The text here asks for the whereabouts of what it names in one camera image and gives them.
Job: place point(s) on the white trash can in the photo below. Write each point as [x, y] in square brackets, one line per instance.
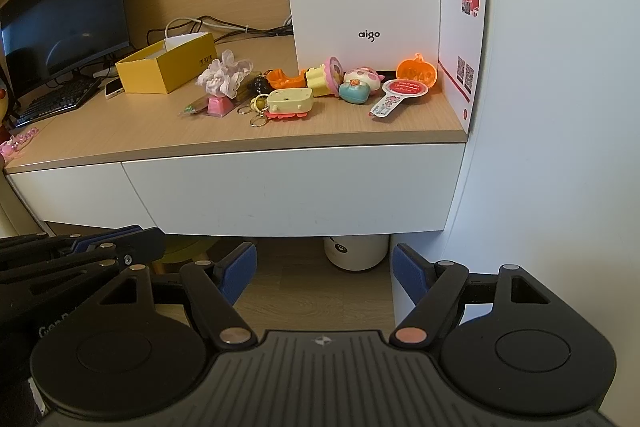
[355, 252]

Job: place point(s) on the yellow cardboard box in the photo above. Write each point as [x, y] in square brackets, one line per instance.
[175, 72]

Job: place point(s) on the black computer monitor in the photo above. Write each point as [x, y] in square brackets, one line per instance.
[65, 17]

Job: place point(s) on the pink plastic toy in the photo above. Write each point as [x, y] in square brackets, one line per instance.
[17, 144]

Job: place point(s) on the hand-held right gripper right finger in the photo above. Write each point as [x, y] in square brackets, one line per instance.
[412, 272]

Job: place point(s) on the black keyboard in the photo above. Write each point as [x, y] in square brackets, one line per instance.
[55, 102]

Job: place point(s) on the narrow white drawer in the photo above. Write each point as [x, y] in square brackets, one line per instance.
[75, 192]

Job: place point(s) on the white pink squishy toy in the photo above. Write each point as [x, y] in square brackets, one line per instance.
[365, 76]

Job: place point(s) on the orange plastic toy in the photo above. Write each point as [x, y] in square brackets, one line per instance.
[280, 79]

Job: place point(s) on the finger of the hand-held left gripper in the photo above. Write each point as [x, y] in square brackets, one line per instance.
[60, 271]
[140, 247]

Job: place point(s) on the cream toy with pink base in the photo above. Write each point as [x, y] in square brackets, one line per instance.
[287, 99]

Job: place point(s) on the blue heart case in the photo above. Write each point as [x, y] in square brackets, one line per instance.
[355, 93]

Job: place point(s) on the wide white drawer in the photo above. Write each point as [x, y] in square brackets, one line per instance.
[300, 187]

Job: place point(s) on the orange pumpkin ornament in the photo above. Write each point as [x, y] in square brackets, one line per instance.
[417, 69]

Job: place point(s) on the pink block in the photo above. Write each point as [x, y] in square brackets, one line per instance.
[220, 107]

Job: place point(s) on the red white paddle tag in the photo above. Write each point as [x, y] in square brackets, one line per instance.
[400, 89]

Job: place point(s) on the yellow cupcake toy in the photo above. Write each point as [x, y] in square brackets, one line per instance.
[320, 79]

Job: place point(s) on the white phone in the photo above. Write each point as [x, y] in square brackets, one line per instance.
[114, 89]

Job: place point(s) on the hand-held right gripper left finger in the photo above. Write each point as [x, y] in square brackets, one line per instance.
[237, 272]

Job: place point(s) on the white card with red print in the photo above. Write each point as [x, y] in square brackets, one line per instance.
[462, 37]

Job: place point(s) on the green stool with wooden legs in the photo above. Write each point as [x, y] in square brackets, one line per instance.
[185, 247]

